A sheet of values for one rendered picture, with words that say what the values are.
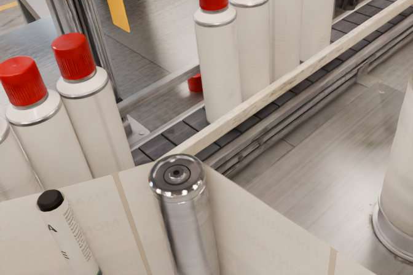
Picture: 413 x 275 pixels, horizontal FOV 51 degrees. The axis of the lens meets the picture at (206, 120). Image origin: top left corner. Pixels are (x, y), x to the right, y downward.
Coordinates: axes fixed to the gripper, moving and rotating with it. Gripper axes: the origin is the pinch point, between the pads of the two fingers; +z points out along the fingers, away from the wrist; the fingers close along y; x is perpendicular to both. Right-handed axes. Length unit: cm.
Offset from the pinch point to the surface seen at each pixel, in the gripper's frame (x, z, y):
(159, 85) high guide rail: -33.9, 11.7, -3.2
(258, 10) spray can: -24.5, 1.0, 2.2
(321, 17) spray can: -9.5, 2.5, 1.8
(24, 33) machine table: -28, 23, -61
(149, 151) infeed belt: -34.9, 20.8, -2.4
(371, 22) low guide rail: 2.9, 3.2, 3.6
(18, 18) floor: 49, 83, -269
